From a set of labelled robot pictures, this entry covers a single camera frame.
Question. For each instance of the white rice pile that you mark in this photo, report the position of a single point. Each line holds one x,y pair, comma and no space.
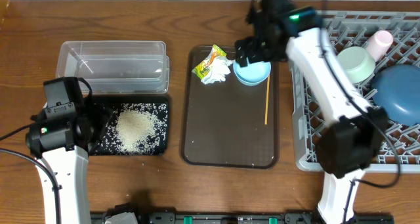
136,129

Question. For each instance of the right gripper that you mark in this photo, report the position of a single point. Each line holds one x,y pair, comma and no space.
247,48

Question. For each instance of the pink cup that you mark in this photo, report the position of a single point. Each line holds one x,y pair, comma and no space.
378,44

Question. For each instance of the black waste tray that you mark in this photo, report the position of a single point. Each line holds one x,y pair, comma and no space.
107,103

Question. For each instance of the yellow green snack wrapper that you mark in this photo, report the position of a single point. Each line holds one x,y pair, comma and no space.
203,68

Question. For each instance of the clear plastic bin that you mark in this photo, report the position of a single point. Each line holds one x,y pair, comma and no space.
117,67

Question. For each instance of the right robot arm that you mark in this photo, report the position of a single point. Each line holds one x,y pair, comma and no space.
355,130

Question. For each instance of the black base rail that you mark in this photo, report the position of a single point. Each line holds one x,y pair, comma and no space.
171,216

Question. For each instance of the dark blue plate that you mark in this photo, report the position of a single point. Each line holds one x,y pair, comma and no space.
398,93

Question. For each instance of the wooden chopstick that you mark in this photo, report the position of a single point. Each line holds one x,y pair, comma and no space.
267,100

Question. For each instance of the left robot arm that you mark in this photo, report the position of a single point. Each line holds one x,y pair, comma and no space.
62,135

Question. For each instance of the brown serving tray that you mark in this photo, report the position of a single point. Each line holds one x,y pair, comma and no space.
224,123

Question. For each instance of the crumpled white napkin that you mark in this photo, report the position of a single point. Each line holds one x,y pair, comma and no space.
217,70

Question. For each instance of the mint green bowl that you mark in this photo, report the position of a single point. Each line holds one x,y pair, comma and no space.
357,63

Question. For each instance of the light blue small bowl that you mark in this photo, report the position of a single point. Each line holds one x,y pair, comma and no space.
252,74

